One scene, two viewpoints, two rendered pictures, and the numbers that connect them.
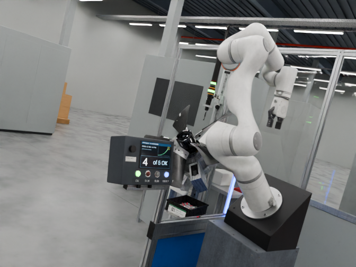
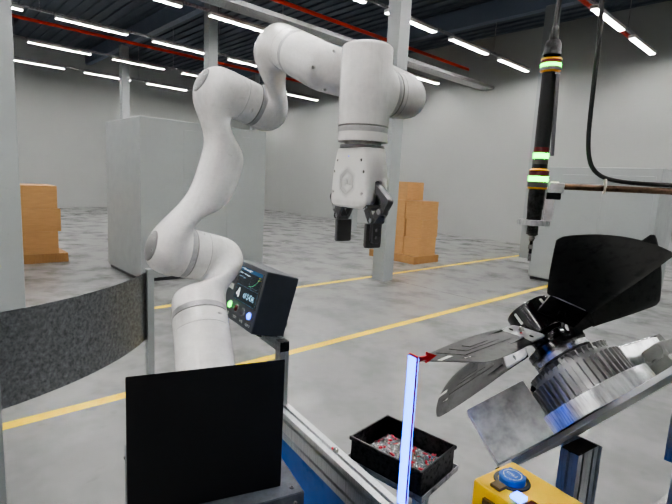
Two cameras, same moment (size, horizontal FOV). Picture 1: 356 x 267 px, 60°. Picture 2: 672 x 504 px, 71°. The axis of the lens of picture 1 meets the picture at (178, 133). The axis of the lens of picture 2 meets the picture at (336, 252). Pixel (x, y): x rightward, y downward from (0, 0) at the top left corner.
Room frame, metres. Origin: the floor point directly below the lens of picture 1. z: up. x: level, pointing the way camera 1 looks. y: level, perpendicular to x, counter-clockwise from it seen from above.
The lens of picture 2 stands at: (1.76, -1.29, 1.52)
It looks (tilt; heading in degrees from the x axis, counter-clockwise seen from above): 8 degrees down; 99
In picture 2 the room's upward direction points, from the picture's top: 3 degrees clockwise
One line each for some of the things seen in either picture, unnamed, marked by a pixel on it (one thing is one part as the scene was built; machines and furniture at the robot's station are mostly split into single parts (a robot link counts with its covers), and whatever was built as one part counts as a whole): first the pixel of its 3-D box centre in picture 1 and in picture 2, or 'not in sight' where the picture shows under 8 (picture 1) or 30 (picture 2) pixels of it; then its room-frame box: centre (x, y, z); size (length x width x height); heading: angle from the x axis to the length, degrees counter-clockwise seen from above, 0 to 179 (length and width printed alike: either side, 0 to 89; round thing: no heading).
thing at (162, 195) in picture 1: (161, 202); (281, 372); (1.42, 0.00, 0.96); 0.03 x 0.03 x 0.20; 43
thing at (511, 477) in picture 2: not in sight; (512, 478); (1.95, -0.57, 1.08); 0.04 x 0.04 x 0.02
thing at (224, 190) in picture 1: (223, 187); not in sight; (2.50, -0.47, 0.84); 0.36 x 0.24 x 0.03; 43
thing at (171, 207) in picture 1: (186, 207); (401, 453); (1.78, -0.16, 0.84); 0.22 x 0.17 x 0.07; 147
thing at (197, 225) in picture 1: (213, 222); (366, 498); (1.71, -0.32, 0.82); 0.90 x 0.04 x 0.08; 133
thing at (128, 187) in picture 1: (148, 185); (267, 335); (1.35, 0.07, 1.04); 0.24 x 0.03 x 0.03; 133
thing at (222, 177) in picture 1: (221, 176); not in sight; (2.57, -0.44, 0.91); 0.17 x 0.16 x 0.11; 133
